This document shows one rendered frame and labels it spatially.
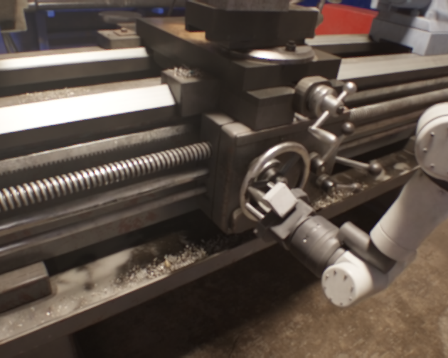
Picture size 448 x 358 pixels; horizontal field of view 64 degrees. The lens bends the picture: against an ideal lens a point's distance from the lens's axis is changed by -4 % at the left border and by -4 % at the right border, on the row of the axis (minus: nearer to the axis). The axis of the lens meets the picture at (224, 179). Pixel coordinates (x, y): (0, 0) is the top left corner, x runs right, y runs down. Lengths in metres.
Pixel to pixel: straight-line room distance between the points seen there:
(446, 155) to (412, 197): 0.09
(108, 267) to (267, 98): 0.59
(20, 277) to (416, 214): 0.81
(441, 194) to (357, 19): 3.36
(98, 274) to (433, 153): 0.81
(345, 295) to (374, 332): 0.96
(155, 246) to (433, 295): 1.22
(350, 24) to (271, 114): 3.06
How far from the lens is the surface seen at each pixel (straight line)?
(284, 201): 0.68
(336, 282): 0.60
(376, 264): 0.61
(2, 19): 0.89
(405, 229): 0.57
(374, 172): 1.08
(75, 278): 1.02
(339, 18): 3.88
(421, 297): 1.78
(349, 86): 0.86
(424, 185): 0.55
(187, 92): 0.85
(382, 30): 1.99
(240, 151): 0.83
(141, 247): 1.08
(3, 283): 0.97
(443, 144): 0.49
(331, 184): 1.09
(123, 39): 1.23
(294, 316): 1.49
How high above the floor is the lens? 1.14
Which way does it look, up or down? 32 degrees down
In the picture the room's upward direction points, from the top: 7 degrees clockwise
